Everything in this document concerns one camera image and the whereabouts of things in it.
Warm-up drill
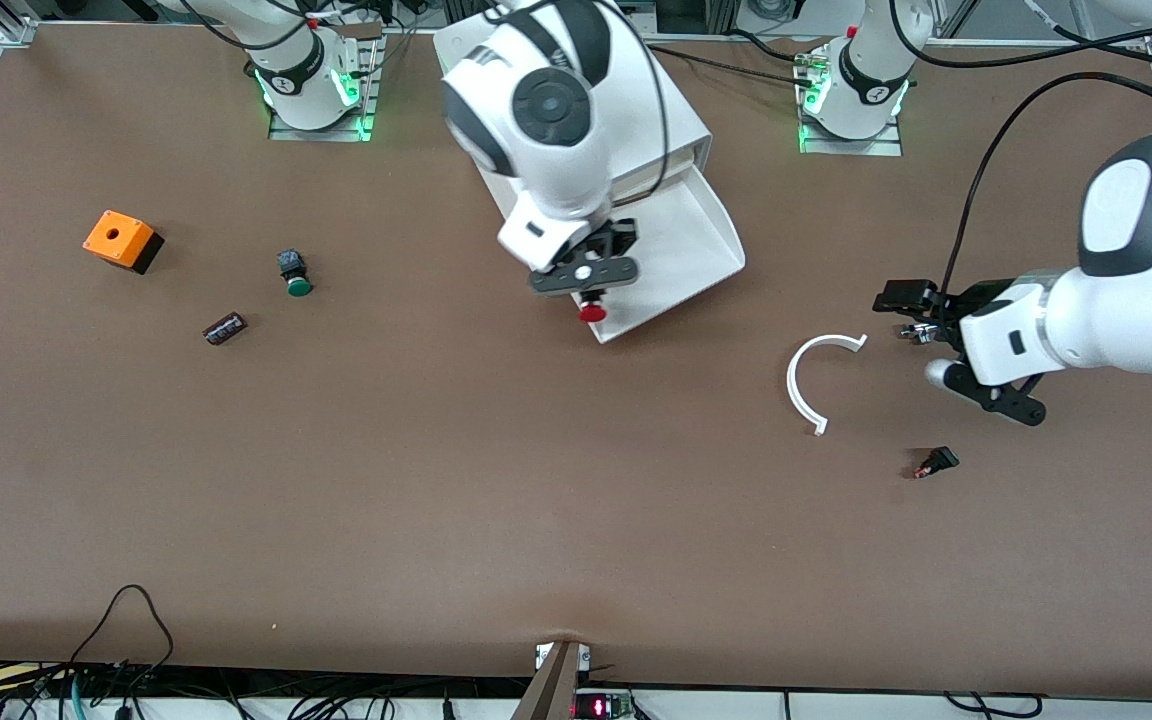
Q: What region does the black cylindrical component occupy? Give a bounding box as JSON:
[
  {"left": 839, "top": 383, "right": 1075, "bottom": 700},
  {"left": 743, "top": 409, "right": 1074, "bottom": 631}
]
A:
[{"left": 201, "top": 312, "right": 249, "bottom": 347}]

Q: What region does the green mushroom push button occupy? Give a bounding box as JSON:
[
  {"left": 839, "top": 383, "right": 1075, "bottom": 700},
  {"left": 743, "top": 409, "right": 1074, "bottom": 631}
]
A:
[{"left": 276, "top": 248, "right": 314, "bottom": 299}]

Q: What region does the white curved plastic piece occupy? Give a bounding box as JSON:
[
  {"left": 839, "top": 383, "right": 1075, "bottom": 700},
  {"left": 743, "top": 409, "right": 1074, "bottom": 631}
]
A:
[{"left": 786, "top": 333, "right": 869, "bottom": 437}]

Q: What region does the black table cable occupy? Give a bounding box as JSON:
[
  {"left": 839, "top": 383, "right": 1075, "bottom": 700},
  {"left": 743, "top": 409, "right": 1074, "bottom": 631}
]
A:
[{"left": 644, "top": 30, "right": 817, "bottom": 91}]

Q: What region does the orange button enclosure box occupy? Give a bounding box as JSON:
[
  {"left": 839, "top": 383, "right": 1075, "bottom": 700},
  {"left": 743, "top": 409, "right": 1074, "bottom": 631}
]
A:
[{"left": 82, "top": 209, "right": 166, "bottom": 276}]

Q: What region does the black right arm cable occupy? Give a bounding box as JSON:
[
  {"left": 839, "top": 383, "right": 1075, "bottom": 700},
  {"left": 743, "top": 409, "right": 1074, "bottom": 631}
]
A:
[{"left": 481, "top": 0, "right": 672, "bottom": 206}]

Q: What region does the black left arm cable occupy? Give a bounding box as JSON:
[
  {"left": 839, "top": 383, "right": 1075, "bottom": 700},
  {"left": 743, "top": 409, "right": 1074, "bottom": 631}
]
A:
[{"left": 891, "top": 0, "right": 1152, "bottom": 296}]

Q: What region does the black looped cable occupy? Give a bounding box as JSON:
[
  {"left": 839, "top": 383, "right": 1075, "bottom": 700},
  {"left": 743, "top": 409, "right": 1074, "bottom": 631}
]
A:
[{"left": 69, "top": 584, "right": 175, "bottom": 673}]

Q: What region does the grey left arm base plate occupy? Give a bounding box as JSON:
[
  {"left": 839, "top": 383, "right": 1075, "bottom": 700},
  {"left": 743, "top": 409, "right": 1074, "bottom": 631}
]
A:
[{"left": 796, "top": 50, "right": 905, "bottom": 157}]

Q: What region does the small black switch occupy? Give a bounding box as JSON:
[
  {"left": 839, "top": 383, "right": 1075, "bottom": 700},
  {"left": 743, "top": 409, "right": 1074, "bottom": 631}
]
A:
[{"left": 913, "top": 446, "right": 961, "bottom": 481}]

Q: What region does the white plastic drawer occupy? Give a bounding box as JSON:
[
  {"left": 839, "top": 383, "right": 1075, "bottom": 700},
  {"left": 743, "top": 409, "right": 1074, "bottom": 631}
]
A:
[{"left": 591, "top": 163, "right": 747, "bottom": 345}]

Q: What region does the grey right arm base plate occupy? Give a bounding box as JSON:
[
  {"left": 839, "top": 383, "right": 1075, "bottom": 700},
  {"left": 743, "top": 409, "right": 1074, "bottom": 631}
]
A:
[{"left": 268, "top": 22, "right": 382, "bottom": 143}]

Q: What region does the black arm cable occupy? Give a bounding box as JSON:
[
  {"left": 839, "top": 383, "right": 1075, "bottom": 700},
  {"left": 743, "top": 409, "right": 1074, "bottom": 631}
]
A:
[
  {"left": 481, "top": 0, "right": 672, "bottom": 206},
  {"left": 891, "top": 0, "right": 1152, "bottom": 296}
]

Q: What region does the white drawer cabinet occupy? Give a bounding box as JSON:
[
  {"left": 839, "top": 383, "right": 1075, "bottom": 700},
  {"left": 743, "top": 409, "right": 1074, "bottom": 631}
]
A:
[{"left": 433, "top": 0, "right": 716, "bottom": 201}]

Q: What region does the red LED display device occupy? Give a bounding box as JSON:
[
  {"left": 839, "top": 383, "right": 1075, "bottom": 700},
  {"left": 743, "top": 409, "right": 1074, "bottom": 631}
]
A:
[{"left": 572, "top": 690, "right": 634, "bottom": 720}]

